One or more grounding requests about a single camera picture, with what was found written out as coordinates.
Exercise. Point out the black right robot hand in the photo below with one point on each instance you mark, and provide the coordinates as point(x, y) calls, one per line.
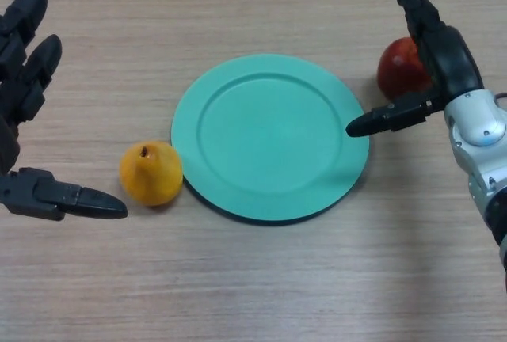
point(453, 61)

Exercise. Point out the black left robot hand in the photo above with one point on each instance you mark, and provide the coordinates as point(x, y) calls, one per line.
point(12, 100)

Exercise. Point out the red apple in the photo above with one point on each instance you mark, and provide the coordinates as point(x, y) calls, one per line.
point(398, 71)

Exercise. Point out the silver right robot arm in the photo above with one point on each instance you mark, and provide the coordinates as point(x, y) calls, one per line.
point(479, 140)

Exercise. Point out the green round plate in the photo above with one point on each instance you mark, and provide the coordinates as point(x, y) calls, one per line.
point(270, 139)

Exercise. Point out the yellow pear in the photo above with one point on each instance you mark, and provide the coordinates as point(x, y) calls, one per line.
point(152, 175)

